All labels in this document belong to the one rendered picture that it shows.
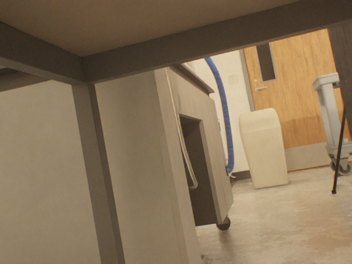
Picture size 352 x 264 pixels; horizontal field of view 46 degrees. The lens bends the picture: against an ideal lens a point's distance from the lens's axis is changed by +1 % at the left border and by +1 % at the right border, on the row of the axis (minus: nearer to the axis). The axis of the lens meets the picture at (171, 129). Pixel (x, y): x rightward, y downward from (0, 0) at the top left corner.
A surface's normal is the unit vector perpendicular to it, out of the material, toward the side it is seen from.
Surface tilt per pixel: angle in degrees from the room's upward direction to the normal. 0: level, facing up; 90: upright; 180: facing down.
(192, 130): 90
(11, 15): 180
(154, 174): 90
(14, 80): 90
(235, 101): 90
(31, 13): 180
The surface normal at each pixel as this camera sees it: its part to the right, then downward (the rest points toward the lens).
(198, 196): -0.23, -0.02
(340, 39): -0.43, 0.02
